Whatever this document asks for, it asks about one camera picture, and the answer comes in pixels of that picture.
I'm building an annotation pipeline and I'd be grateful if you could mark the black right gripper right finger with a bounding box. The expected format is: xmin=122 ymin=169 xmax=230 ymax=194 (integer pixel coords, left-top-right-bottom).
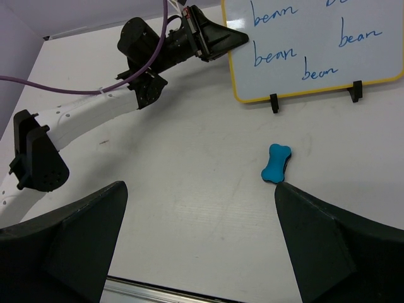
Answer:
xmin=275 ymin=182 xmax=403 ymax=302

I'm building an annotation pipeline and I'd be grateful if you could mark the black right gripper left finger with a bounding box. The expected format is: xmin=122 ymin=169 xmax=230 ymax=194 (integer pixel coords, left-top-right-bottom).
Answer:
xmin=1 ymin=181 xmax=128 ymax=302

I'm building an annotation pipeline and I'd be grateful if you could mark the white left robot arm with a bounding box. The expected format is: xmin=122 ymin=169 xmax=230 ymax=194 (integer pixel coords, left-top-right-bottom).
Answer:
xmin=1 ymin=5 xmax=249 ymax=227

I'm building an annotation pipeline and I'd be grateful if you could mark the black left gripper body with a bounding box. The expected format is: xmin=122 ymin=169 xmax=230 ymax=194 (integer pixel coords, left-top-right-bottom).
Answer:
xmin=182 ymin=5 xmax=210 ymax=62

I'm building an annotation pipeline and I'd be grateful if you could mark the yellow framed whiteboard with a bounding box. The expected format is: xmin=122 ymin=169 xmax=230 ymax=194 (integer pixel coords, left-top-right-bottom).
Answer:
xmin=222 ymin=0 xmax=403 ymax=103

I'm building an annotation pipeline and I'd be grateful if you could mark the blue bone shaped eraser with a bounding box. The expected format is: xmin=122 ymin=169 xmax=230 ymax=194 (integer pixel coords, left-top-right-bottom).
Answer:
xmin=261 ymin=143 xmax=292 ymax=184

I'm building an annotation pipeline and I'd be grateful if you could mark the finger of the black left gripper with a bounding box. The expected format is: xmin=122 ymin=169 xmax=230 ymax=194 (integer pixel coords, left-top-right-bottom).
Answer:
xmin=201 ymin=20 xmax=249 ymax=60

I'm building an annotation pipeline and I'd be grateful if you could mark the aluminium front rail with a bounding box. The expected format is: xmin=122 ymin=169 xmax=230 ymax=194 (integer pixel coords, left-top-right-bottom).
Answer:
xmin=100 ymin=276 xmax=237 ymax=303

